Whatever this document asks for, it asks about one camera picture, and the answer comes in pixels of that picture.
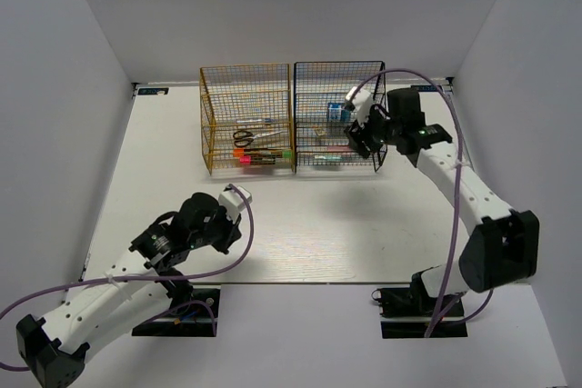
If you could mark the pink cap highlighter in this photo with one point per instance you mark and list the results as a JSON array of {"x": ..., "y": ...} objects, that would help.
[{"x": 257, "y": 160}]

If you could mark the blue tape box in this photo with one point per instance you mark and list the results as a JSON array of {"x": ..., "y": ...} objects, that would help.
[{"x": 336, "y": 112}]

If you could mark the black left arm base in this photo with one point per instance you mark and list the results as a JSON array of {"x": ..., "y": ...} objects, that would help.
[{"x": 191, "y": 321}]

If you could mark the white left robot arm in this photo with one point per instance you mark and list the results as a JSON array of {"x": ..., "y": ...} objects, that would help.
[{"x": 141, "y": 284}]

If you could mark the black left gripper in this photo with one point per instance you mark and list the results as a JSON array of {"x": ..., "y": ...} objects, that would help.
[{"x": 233, "y": 231}]

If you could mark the dark right table label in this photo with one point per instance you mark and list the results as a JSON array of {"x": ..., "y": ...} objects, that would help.
[{"x": 427, "y": 88}]

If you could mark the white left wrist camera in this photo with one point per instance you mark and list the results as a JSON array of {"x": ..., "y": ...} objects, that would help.
[{"x": 233, "y": 201}]

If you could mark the gold wire basket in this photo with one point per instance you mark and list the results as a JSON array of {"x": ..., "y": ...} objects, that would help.
[{"x": 232, "y": 92}]

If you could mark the dark table label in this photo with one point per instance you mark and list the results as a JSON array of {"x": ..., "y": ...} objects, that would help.
[
  {"x": 427, "y": 88},
  {"x": 153, "y": 91}
]

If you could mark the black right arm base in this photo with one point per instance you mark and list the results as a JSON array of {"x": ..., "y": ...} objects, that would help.
[{"x": 400, "y": 318}]

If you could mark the black wire basket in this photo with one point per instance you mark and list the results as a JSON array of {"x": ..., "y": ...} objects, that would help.
[{"x": 319, "y": 90}]

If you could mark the black handled scissors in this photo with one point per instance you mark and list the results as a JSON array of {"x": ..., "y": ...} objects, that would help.
[{"x": 243, "y": 138}]

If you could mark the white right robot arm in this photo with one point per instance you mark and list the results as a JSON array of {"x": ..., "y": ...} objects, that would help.
[{"x": 502, "y": 244}]

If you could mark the green translucent highlighter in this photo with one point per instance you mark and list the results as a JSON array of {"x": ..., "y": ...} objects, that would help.
[{"x": 328, "y": 158}]

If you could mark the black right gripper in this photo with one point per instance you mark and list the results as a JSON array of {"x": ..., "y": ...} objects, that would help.
[{"x": 356, "y": 134}]

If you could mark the clear spray bottle blue cap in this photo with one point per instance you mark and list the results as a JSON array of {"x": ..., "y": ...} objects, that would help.
[{"x": 256, "y": 120}]

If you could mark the dark left table label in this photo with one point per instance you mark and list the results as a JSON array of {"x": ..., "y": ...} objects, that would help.
[{"x": 153, "y": 91}]

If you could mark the orange cap highlighter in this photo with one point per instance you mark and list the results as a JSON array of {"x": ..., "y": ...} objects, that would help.
[{"x": 239, "y": 152}]

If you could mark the pink translucent highlighter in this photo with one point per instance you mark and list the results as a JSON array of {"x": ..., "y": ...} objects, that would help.
[{"x": 342, "y": 149}]

